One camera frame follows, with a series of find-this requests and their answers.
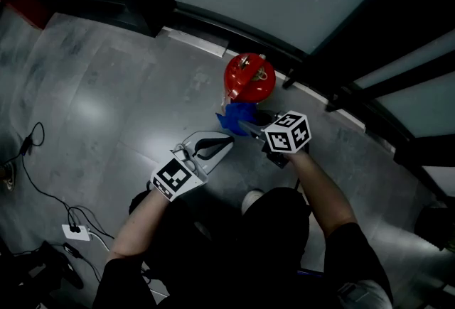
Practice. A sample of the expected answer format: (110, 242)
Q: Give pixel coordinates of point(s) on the person's black trousers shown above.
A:
(231, 247)

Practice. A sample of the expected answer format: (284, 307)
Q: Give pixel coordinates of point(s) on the red box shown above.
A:
(25, 2)

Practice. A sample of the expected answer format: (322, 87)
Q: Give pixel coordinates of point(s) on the person's white shoe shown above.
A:
(250, 199)

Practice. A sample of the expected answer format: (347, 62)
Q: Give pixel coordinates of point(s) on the black bag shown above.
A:
(46, 275)

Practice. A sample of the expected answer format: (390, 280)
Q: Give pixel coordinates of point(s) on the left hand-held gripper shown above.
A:
(177, 176)

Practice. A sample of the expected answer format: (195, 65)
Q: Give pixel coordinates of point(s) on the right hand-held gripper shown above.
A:
(288, 133)

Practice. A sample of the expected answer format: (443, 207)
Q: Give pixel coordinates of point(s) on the red fire extinguisher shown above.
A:
(245, 84)

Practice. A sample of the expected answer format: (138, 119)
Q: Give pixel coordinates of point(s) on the metal threshold strip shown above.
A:
(199, 41)

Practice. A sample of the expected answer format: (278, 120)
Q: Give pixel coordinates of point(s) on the blue cloth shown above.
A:
(234, 119)

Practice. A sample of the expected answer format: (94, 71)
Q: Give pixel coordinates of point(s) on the person's black shirt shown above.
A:
(352, 265)

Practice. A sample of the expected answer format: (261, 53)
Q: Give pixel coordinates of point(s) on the white power strip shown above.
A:
(76, 233)

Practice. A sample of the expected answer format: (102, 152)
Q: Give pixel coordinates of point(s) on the person's left forearm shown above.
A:
(138, 226)

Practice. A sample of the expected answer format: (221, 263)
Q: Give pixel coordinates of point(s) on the person's right forearm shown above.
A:
(323, 190)

